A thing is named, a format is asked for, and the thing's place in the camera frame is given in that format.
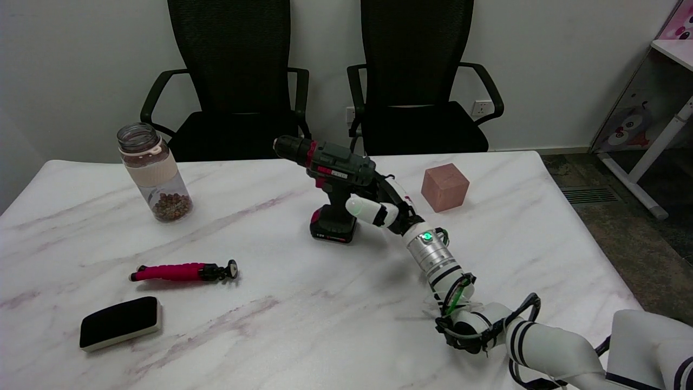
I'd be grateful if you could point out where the dark green power screwdriver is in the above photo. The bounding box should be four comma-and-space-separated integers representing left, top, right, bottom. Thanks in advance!
272, 135, 378, 244

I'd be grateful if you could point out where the black whiteboard eraser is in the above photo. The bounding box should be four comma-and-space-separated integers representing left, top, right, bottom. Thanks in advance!
79, 296, 163, 353

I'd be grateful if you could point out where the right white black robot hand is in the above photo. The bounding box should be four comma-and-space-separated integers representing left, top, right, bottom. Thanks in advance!
345, 173, 427, 237

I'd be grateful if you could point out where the white side desk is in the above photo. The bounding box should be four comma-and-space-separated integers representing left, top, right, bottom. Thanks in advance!
597, 39, 693, 220

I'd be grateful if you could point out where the black mesh office chair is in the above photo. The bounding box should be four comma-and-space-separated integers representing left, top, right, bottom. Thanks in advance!
140, 0, 312, 162
346, 0, 505, 157

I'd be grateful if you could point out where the pink black mini tripod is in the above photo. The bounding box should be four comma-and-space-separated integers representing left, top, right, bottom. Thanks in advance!
129, 259, 239, 283

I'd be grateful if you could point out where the clear jar with beans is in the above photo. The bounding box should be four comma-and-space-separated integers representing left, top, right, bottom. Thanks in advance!
116, 122, 194, 223

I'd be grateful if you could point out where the dark floor vent grate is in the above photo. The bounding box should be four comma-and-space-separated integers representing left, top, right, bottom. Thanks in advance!
560, 187, 620, 205

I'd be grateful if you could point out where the pink cube block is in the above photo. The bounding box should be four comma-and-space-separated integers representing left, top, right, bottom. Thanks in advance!
421, 163, 470, 213

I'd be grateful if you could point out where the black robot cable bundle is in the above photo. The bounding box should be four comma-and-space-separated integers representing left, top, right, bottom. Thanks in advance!
435, 274, 612, 390

